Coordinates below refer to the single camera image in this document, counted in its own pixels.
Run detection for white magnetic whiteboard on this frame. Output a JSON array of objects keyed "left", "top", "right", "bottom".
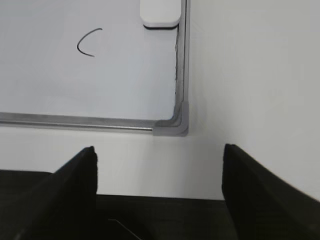
[{"left": 0, "top": 0, "right": 190, "bottom": 136}]

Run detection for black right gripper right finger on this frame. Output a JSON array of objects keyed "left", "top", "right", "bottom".
[{"left": 221, "top": 144, "right": 320, "bottom": 240}]

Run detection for white whiteboard eraser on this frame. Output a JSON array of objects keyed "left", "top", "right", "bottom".
[{"left": 139, "top": 0, "right": 182, "bottom": 29}]

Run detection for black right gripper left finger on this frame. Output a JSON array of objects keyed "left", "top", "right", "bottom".
[{"left": 0, "top": 146, "right": 98, "bottom": 240}]

